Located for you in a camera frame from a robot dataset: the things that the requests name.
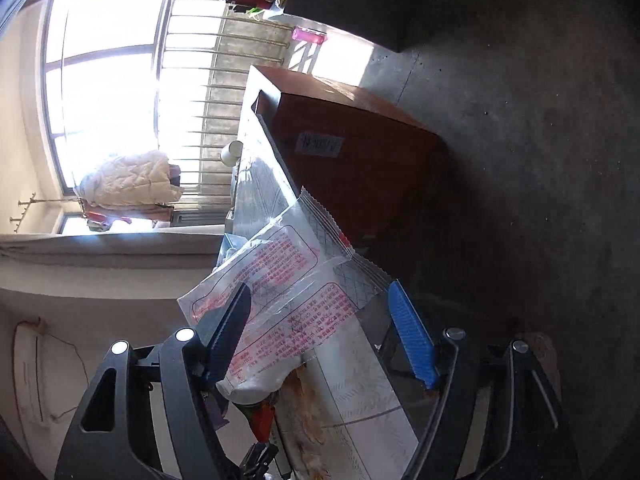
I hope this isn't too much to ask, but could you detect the pink water bottle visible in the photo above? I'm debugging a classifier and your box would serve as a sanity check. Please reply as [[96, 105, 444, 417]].
[[292, 26, 326, 46]]

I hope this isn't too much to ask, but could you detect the beige quilted jacket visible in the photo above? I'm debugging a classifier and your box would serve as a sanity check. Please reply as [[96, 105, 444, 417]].
[[75, 152, 183, 208]]

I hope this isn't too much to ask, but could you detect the metal balcony railing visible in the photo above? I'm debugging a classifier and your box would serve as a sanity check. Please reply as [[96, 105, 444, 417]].
[[155, 0, 293, 226]]

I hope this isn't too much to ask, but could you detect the floral plastic tablecloth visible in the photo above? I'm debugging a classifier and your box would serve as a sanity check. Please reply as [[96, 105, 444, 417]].
[[214, 109, 420, 480]]

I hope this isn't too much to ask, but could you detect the clear red-printed plastic bag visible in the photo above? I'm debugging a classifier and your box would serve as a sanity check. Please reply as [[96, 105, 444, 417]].
[[178, 191, 390, 405]]

